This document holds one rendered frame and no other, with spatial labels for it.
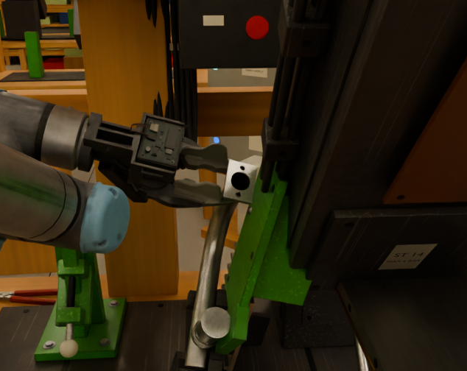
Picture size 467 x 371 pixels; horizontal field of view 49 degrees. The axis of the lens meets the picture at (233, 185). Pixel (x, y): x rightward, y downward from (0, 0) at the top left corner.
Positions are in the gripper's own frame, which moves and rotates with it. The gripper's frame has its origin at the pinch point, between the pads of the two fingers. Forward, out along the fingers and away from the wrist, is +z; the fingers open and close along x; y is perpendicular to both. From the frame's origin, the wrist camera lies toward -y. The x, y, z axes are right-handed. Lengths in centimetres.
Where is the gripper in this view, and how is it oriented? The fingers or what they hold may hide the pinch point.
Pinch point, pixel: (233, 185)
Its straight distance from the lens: 70.3
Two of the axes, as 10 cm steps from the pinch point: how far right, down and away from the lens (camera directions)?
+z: 9.6, 2.3, 1.7
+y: 2.5, -3.5, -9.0
